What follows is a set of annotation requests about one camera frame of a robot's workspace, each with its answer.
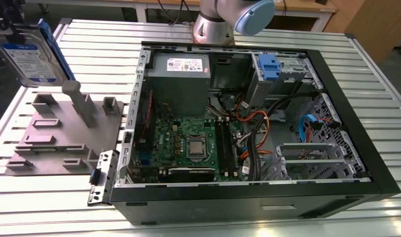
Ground metal disk bay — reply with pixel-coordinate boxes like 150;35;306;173
274;142;367;181

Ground CPU socket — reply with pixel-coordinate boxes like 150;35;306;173
183;134;212;164

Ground blue SATA wire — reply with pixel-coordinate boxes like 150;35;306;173
299;114;323;144

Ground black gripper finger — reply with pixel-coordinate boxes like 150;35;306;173
5;21;27;45

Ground grey power supply unit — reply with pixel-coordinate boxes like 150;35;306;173
144;53;211;119

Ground hard disk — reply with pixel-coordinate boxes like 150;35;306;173
0;18;76;87

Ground brown cabinet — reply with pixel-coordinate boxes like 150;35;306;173
323;0;401;64

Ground green motherboard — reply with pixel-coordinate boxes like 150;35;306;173
130;117;251;183

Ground grey parts rack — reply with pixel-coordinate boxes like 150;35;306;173
4;80;127;176

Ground silver expansion slot bracket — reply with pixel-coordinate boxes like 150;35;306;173
87;149;119;207

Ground black cable bundle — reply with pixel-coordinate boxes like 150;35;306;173
244;91;322;182

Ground black graphics card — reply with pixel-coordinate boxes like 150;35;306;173
160;165;218;184

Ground red orange disk power wire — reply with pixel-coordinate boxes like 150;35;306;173
307;118;341;129

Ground blue optical drive latch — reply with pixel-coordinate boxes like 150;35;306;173
258;53;282;81

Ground silver CPU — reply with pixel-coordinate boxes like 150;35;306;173
186;140;208;156

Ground blue black bracket latch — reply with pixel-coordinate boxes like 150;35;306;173
90;168;102;185

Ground yellow black power wires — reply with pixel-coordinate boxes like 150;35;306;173
204;102;242;121

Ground wooden desk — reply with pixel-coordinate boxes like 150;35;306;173
134;0;339;33

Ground black PC case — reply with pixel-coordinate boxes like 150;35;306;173
108;40;401;226

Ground black RAM slot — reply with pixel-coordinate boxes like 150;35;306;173
219;118;232;177
215;118;228;177

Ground orange wire bundle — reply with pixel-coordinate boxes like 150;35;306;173
235;110;274;163

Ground grey metal drive cage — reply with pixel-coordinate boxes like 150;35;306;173
244;51;323;109

